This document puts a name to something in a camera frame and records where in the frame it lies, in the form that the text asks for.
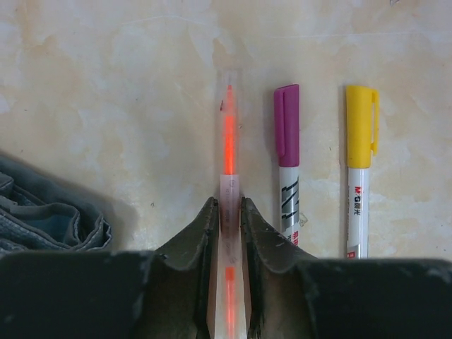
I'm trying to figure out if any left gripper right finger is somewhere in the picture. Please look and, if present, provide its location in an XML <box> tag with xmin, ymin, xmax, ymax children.
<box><xmin>240</xmin><ymin>198</ymin><xmax>314</xmax><ymax>338</ymax></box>

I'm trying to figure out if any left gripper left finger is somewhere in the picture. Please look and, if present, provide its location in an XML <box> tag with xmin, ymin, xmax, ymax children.
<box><xmin>151</xmin><ymin>197</ymin><xmax>219</xmax><ymax>338</ymax></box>

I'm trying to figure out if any orange pen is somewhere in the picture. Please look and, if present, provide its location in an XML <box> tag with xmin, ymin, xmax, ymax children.
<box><xmin>215</xmin><ymin>69</ymin><xmax>246</xmax><ymax>338</ymax></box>

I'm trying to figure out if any magenta marker pen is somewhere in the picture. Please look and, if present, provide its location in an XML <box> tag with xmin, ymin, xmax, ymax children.
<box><xmin>273</xmin><ymin>84</ymin><xmax>302</xmax><ymax>246</ymax></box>

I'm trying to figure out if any white pen yellow end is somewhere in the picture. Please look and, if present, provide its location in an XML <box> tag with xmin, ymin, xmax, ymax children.
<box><xmin>345</xmin><ymin>85</ymin><xmax>379</xmax><ymax>259</ymax></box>

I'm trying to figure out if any folded grey beige cloth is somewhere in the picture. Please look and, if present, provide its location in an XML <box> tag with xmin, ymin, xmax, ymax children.
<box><xmin>1</xmin><ymin>156</ymin><xmax>112</xmax><ymax>256</ymax></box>

